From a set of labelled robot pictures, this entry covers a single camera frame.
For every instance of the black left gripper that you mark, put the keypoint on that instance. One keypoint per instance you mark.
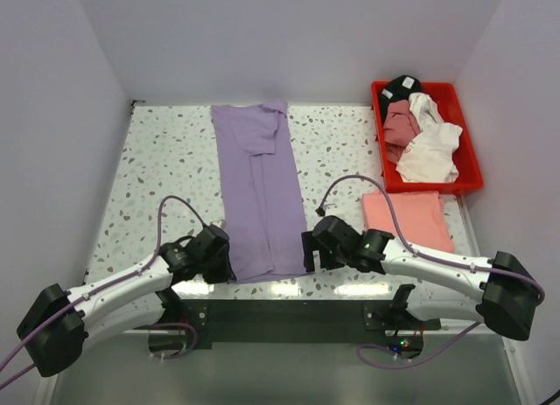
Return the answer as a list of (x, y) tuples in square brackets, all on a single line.
[(225, 274)]

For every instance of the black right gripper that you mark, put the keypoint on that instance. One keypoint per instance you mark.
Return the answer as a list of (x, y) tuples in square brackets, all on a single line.
[(311, 244)]

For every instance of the lavender purple t-shirt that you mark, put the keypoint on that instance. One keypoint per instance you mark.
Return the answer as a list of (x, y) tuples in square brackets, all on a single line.
[(261, 194)]

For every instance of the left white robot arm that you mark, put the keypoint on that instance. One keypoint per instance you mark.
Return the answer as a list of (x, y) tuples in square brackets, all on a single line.
[(62, 324)]

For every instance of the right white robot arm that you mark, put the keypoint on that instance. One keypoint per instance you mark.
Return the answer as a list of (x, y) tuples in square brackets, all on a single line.
[(497, 292)]

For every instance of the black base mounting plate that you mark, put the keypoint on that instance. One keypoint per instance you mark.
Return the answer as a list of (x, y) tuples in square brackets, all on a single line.
[(288, 321)]

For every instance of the folded salmon pink t-shirt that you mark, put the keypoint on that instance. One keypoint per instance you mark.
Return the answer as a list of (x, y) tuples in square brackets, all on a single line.
[(420, 216)]

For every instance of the white printed t-shirt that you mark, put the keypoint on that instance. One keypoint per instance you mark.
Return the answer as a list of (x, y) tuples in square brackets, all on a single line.
[(428, 158)]

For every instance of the dusty pink t-shirt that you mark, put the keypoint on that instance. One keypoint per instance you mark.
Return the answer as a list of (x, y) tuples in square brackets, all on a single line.
[(399, 129)]

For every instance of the black t-shirt with label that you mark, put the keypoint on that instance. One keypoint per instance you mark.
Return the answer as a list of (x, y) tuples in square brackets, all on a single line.
[(399, 89)]

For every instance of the red plastic bin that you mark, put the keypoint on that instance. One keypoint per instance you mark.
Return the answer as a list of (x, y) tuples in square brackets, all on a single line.
[(469, 174)]

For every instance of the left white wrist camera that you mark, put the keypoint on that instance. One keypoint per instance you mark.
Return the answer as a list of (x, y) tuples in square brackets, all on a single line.
[(219, 223)]

